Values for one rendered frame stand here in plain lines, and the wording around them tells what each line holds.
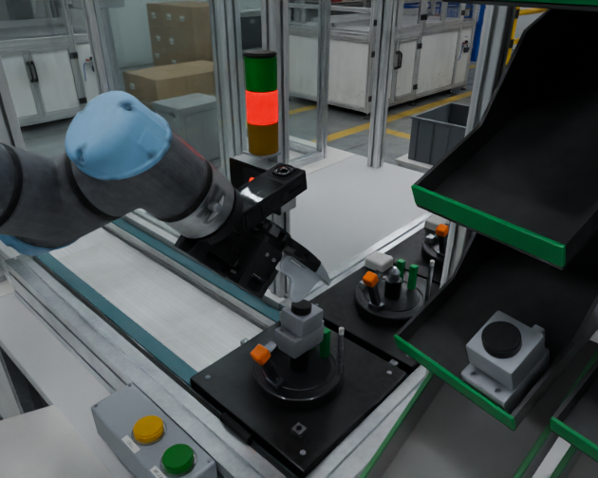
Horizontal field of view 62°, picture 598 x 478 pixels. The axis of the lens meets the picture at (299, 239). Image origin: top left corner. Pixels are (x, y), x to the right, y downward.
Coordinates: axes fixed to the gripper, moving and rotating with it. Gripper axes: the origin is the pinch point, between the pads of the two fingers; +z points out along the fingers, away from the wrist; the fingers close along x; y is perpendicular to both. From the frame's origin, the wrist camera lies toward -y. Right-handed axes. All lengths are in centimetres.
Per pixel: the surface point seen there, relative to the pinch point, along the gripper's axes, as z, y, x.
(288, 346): 6.2, 10.8, 0.7
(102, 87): 0, -17, -75
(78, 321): 4.0, 26.9, -39.5
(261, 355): 1.5, 13.4, 0.6
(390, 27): 58, -93, -59
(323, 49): 59, -81, -81
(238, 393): 8.5, 20.5, -4.2
